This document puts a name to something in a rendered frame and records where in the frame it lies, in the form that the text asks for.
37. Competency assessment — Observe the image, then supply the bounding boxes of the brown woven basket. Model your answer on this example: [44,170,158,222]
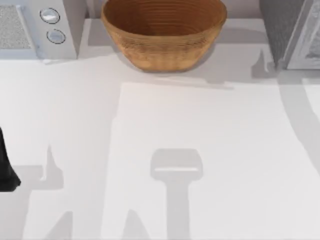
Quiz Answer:
[100,0,228,73]

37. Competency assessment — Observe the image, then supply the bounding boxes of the pale microwave oven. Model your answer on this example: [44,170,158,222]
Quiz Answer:
[0,0,89,61]

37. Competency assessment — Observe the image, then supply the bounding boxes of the round silver microwave knob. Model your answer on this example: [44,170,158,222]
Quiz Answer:
[39,7,61,25]
[46,28,67,45]

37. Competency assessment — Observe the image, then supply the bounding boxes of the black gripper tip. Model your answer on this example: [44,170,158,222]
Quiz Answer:
[0,127,22,193]

